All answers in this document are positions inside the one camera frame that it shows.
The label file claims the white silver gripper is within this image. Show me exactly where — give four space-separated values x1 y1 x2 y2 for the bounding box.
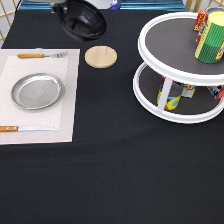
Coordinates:
28 0 67 13

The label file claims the black bowl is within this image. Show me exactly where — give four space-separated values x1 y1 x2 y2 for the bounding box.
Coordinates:
56 0 107 42

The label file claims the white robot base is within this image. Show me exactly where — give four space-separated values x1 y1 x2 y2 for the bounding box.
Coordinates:
88 0 121 9

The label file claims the round silver metal plate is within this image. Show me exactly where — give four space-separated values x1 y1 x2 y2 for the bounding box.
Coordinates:
11 73 64 110

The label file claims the white two-tier lazy Susan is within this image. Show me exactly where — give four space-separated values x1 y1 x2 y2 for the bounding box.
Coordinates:
133 12 224 124

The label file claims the round wooden coaster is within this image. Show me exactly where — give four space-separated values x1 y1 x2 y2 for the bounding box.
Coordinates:
85 46 117 69

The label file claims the beige woven placemat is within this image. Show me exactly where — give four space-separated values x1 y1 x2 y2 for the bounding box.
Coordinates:
0 49 80 145

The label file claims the red raisins box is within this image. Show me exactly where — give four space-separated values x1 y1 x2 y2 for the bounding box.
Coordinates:
194 10 207 31

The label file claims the yellow blue can lower tier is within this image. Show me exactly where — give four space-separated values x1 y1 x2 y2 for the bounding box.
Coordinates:
164 81 183 111

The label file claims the yellow blue box lower tier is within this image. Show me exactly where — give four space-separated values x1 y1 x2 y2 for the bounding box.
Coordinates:
182 84 196 98

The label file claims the green yellow cylindrical canister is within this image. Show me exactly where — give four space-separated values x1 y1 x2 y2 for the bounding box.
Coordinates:
195 11 224 64

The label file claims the black tablecloth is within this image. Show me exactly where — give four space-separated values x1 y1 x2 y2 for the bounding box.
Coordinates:
0 10 224 224

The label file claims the colourful small box lower tier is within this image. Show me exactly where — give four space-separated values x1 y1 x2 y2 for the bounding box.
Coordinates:
208 85 224 99

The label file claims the wooden-handled fork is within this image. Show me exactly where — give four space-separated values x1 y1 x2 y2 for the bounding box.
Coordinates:
17 52 68 59

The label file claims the wooden-handled knife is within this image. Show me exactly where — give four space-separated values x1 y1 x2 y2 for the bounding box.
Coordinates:
0 126 57 132

